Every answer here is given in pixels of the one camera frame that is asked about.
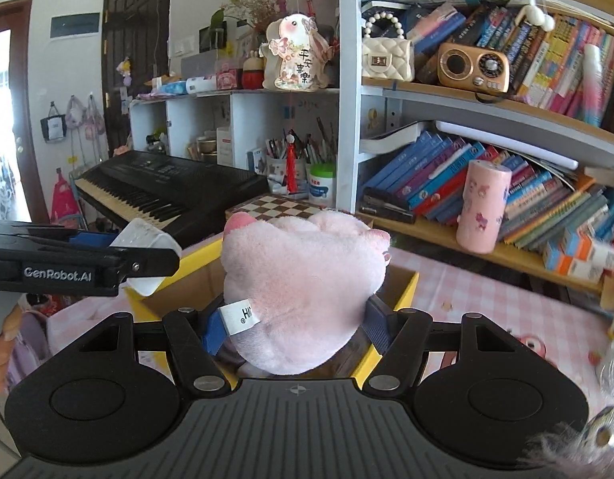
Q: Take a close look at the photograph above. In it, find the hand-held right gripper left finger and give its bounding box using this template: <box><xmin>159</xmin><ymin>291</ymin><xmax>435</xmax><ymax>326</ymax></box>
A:
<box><xmin>77</xmin><ymin>304</ymin><xmax>235</xmax><ymax>395</ymax></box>

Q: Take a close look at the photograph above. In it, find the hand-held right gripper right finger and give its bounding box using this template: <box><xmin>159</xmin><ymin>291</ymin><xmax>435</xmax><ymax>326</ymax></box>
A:
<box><xmin>359</xmin><ymin>295</ymin><xmax>518</xmax><ymax>394</ymax></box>

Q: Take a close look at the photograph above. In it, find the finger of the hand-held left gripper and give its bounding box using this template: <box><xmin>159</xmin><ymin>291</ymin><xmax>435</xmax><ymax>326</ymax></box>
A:
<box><xmin>0</xmin><ymin>244</ymin><xmax>181</xmax><ymax>286</ymax></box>
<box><xmin>0</xmin><ymin>218</ymin><xmax>114</xmax><ymax>249</ymax></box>

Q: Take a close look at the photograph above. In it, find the white charger cube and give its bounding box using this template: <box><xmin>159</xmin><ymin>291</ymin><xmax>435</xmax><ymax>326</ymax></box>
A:
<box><xmin>109</xmin><ymin>218</ymin><xmax>183</xmax><ymax>297</ymax></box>

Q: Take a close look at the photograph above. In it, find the yellow cardboard box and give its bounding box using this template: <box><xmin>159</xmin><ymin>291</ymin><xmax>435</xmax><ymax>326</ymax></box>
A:
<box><xmin>125</xmin><ymin>238</ymin><xmax>420</xmax><ymax>391</ymax></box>

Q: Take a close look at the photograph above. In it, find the pink plush pig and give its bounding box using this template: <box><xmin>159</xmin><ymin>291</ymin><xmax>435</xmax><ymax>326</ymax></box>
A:
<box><xmin>221</xmin><ymin>210</ymin><xmax>392</xmax><ymax>376</ymax></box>

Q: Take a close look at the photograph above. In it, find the desktop with pink printed cloth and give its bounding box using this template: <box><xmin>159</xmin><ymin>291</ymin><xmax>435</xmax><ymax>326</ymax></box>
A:
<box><xmin>48</xmin><ymin>237</ymin><xmax>614</xmax><ymax>397</ymax></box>

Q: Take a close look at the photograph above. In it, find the person's left hand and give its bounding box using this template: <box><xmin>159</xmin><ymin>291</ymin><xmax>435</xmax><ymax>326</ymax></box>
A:
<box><xmin>0</xmin><ymin>305</ymin><xmax>25</xmax><ymax>396</ymax></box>

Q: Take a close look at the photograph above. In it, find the pink backpack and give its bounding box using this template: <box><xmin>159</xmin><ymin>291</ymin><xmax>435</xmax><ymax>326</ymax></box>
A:
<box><xmin>50</xmin><ymin>168</ymin><xmax>84</xmax><ymax>221</ymax></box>

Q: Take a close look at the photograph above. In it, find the black electronic keyboard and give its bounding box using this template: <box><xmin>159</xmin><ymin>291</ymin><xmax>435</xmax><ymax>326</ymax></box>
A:
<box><xmin>74</xmin><ymin>152</ymin><xmax>271</xmax><ymax>251</ymax></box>

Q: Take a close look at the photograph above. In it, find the dark tote bag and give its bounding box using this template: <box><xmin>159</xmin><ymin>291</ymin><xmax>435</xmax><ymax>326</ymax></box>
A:
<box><xmin>40</xmin><ymin>101</ymin><xmax>69</xmax><ymax>143</ymax></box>

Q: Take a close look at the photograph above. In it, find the small pink hanging bag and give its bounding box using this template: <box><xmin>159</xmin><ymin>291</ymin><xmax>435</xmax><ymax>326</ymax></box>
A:
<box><xmin>85</xmin><ymin>94</ymin><xmax>107</xmax><ymax>137</ymax></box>
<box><xmin>66</xmin><ymin>95</ymin><xmax>87</xmax><ymax>129</ymax></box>

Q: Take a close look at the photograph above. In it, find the white carton red label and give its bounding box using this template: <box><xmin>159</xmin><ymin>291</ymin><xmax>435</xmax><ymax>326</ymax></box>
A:
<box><xmin>216</xmin><ymin>127</ymin><xmax>234</xmax><ymax>168</ymax></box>

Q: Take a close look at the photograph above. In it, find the wooden chessboard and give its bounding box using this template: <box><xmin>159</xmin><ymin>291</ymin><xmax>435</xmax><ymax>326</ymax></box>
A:
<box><xmin>226</xmin><ymin>194</ymin><xmax>349</xmax><ymax>221</ymax></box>

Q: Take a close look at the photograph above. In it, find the white cubby shelf unit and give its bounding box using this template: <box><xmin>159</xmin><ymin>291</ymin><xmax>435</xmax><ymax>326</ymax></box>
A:
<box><xmin>129</xmin><ymin>87</ymin><xmax>360</xmax><ymax>210</ymax></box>

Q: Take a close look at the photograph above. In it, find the white jar green lid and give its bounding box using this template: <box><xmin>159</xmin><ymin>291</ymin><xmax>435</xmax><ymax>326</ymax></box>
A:
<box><xmin>307</xmin><ymin>162</ymin><xmax>337</xmax><ymax>206</ymax></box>

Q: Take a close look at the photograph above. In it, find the row of colourful books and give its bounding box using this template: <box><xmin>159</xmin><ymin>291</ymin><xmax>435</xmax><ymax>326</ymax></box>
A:
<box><xmin>361</xmin><ymin>130</ymin><xmax>614</xmax><ymax>263</ymax></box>

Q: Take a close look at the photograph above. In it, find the pink printed cup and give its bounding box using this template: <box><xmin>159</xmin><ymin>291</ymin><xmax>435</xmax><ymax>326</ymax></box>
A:
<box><xmin>456</xmin><ymin>160</ymin><xmax>514</xmax><ymax>255</ymax></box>

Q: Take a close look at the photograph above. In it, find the pen holder with pens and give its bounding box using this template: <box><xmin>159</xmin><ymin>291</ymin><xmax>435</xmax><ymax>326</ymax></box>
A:
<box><xmin>264</xmin><ymin>132</ymin><xmax>309</xmax><ymax>194</ymax></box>

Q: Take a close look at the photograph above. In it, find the red tassel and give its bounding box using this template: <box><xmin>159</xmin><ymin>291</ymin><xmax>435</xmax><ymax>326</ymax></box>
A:
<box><xmin>285</xmin><ymin>130</ymin><xmax>299</xmax><ymax>194</ymax></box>

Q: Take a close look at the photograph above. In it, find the dark wooden door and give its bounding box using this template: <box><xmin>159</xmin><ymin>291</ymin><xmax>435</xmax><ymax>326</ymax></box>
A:
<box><xmin>102</xmin><ymin>0</ymin><xmax>174</xmax><ymax>160</ymax></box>

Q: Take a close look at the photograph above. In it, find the orange white long box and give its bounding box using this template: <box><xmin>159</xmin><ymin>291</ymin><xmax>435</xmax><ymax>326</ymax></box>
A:
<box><xmin>541</xmin><ymin>239</ymin><xmax>604</xmax><ymax>283</ymax></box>
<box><xmin>561</xmin><ymin>232</ymin><xmax>614</xmax><ymax>273</ymax></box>

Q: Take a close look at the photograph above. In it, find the red round doll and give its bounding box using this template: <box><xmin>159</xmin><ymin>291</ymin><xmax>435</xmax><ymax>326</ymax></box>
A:
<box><xmin>242</xmin><ymin>55</ymin><xmax>266</xmax><ymax>90</ymax></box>

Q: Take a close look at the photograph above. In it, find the white lamp bar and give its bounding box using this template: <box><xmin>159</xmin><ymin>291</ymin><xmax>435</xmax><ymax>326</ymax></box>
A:
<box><xmin>433</xmin><ymin>120</ymin><xmax>580</xmax><ymax>171</ymax></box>

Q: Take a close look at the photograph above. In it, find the fluffy grey charm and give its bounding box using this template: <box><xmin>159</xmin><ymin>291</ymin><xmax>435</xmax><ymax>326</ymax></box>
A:
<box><xmin>527</xmin><ymin>329</ymin><xmax>614</xmax><ymax>479</ymax></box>

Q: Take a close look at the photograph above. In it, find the white framed desk bookshelf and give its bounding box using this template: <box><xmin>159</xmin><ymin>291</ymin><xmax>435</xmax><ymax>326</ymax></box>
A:
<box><xmin>337</xmin><ymin>0</ymin><xmax>614</xmax><ymax>300</ymax></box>

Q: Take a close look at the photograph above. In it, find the rabbit ornament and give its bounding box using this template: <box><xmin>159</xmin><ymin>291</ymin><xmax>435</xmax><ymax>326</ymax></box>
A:
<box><xmin>259</xmin><ymin>12</ymin><xmax>334</xmax><ymax>93</ymax></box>

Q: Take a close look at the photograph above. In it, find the cream quilted purse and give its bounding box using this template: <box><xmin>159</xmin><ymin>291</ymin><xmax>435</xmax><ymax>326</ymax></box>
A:
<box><xmin>360</xmin><ymin>12</ymin><xmax>416</xmax><ymax>83</ymax></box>

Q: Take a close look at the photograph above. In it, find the gold retro radio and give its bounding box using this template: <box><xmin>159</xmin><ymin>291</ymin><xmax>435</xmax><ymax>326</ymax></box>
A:
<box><xmin>436</xmin><ymin>42</ymin><xmax>510</xmax><ymax>93</ymax></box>

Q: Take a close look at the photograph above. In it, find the dried flower bunch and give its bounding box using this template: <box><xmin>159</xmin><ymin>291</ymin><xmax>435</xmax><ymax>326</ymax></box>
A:
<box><xmin>221</xmin><ymin>0</ymin><xmax>289</xmax><ymax>51</ymax></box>

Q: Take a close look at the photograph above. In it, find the shelf row of upright books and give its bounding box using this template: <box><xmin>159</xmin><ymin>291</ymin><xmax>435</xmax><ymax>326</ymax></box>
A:
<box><xmin>412</xmin><ymin>2</ymin><xmax>614</xmax><ymax>131</ymax></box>

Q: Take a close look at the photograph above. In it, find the dark wall panel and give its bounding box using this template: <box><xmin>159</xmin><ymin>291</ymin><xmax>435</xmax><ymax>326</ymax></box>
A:
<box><xmin>50</xmin><ymin>12</ymin><xmax>99</xmax><ymax>40</ymax></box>

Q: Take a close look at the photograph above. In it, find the white wall switch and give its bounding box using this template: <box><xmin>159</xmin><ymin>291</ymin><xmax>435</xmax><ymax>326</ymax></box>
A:
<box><xmin>172</xmin><ymin>35</ymin><xmax>198</xmax><ymax>59</ymax></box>

